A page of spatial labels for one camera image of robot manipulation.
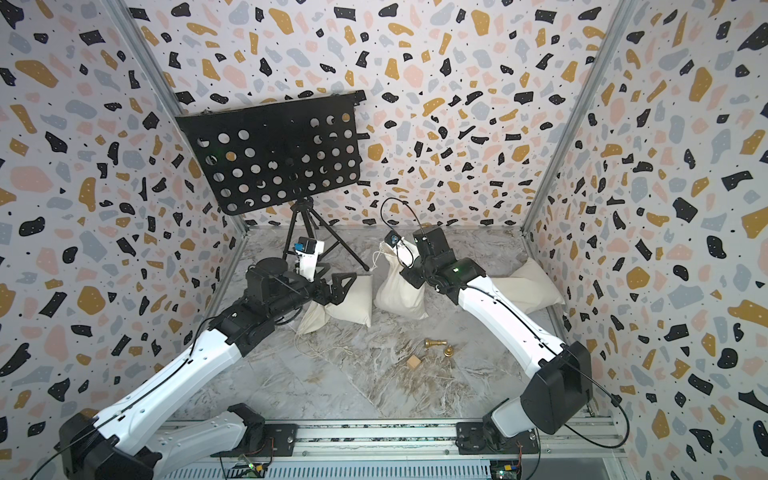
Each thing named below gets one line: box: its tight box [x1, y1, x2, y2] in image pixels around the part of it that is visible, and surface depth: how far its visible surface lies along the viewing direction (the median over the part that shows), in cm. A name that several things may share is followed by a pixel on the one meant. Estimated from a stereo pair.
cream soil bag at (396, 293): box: [374, 238, 429, 320], surface depth 87 cm
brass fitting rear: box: [424, 338, 448, 348], surface depth 92 cm
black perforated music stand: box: [176, 90, 370, 272], surface depth 80 cm
